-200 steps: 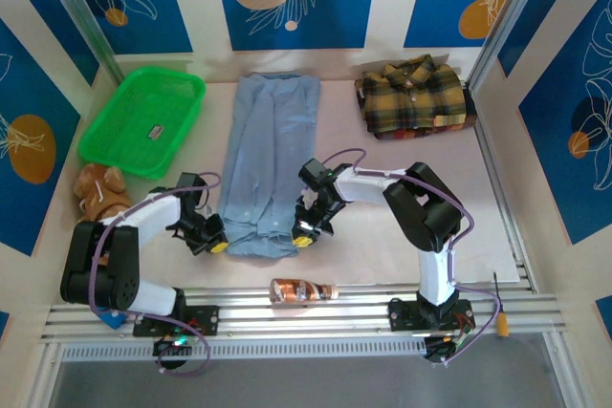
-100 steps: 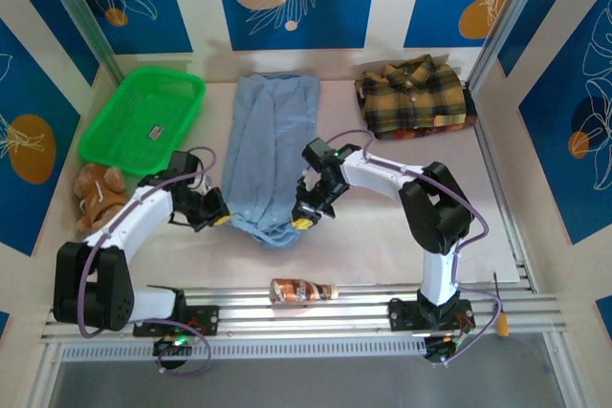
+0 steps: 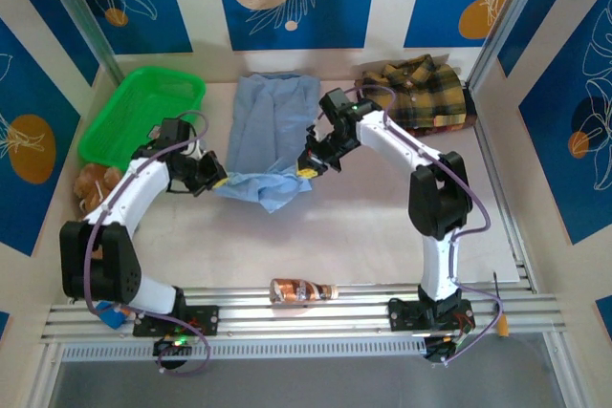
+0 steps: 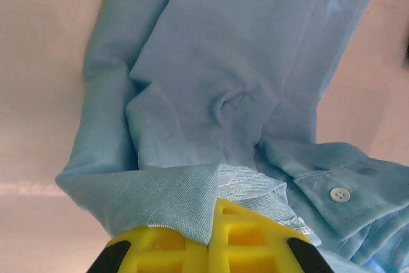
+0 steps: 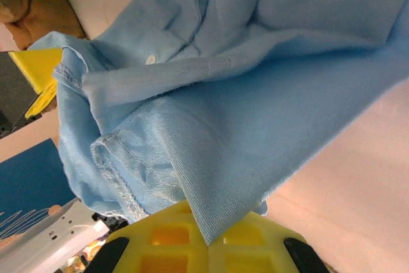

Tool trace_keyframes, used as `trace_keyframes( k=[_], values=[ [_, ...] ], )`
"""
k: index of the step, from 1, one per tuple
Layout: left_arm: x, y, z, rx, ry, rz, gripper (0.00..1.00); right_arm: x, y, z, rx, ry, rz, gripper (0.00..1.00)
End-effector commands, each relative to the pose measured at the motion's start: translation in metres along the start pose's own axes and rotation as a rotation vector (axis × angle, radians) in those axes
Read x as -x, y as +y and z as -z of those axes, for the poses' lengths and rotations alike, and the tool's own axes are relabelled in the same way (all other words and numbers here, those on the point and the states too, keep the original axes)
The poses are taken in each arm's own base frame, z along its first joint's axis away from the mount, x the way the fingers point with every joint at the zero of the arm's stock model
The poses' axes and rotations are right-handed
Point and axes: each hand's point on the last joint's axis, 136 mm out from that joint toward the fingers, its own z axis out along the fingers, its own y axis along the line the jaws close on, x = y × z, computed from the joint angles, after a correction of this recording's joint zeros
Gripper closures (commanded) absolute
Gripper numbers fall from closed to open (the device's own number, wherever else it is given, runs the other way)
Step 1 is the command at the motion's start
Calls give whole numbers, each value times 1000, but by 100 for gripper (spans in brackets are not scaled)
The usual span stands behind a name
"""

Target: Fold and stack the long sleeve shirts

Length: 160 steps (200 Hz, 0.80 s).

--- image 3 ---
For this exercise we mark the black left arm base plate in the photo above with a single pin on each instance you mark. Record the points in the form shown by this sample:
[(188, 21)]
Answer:
[(205, 319)]

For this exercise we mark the green plastic basket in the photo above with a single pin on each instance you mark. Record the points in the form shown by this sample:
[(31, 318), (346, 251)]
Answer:
[(134, 107)]

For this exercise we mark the black controller board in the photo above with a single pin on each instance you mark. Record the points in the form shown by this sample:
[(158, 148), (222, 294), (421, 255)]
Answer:
[(442, 350), (172, 345)]

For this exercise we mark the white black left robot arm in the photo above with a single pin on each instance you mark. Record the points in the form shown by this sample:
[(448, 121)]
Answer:
[(138, 193)]

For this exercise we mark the brown teddy bear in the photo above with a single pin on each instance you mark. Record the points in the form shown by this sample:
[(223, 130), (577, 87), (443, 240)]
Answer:
[(95, 186)]

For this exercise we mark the brown plastic bottle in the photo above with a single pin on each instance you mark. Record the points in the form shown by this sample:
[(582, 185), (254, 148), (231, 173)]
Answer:
[(294, 291)]

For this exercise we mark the aluminium side rail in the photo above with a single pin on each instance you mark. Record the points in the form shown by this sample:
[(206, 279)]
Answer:
[(492, 155)]

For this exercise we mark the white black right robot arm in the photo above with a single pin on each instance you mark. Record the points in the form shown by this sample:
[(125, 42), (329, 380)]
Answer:
[(437, 198)]

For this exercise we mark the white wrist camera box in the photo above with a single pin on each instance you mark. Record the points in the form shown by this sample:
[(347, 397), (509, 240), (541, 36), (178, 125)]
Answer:
[(193, 147), (315, 133)]

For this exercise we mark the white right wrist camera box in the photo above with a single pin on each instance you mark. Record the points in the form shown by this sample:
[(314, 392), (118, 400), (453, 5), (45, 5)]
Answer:
[(315, 133)]

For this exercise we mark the blue orange toy block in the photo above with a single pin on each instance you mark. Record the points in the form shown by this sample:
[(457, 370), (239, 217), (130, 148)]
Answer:
[(111, 317)]

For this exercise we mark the light blue long sleeve shirt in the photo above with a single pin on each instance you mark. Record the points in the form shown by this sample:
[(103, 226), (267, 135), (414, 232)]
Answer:
[(268, 131)]

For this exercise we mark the yellow plaid folded shirt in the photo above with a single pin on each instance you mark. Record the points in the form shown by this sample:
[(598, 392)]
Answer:
[(421, 92)]

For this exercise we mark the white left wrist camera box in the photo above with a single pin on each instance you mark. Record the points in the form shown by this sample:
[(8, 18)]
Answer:
[(193, 147)]

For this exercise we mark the aluminium corner post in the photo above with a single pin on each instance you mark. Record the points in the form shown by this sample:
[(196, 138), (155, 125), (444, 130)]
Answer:
[(507, 21), (81, 11)]

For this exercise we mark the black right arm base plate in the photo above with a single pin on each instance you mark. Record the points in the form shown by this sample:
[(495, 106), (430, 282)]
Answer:
[(404, 315)]

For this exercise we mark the aluminium rail bed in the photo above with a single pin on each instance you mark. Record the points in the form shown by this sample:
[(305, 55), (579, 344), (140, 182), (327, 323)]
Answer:
[(296, 317)]

